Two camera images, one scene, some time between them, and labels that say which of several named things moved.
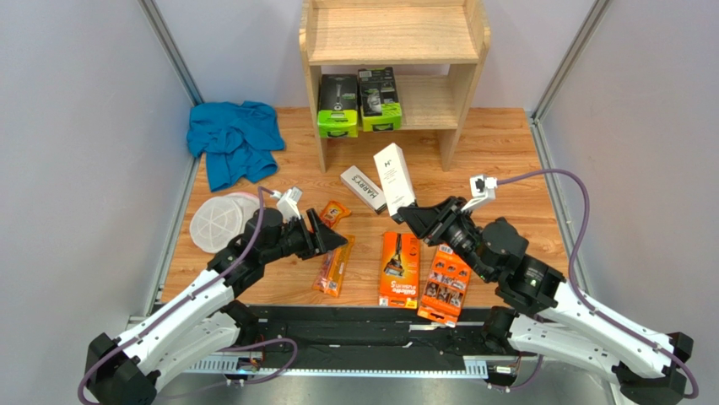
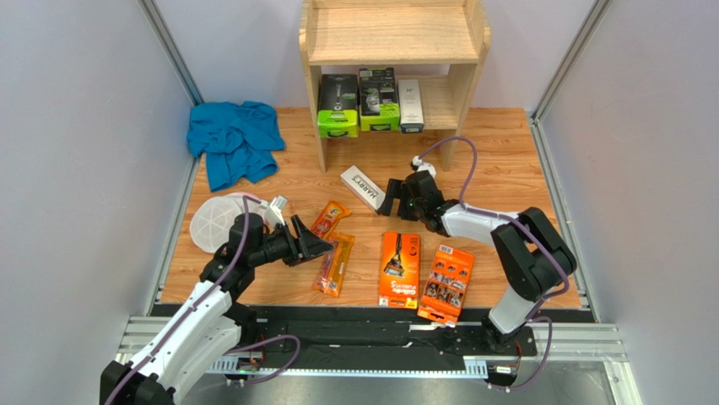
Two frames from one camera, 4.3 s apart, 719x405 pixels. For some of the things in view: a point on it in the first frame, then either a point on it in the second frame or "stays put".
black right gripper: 436,217 to 405,193
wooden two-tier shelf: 436,46 stays put
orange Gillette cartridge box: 445,287 stays put
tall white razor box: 396,180 to 411,116
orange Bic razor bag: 332,213 stays put
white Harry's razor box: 364,189 stays put
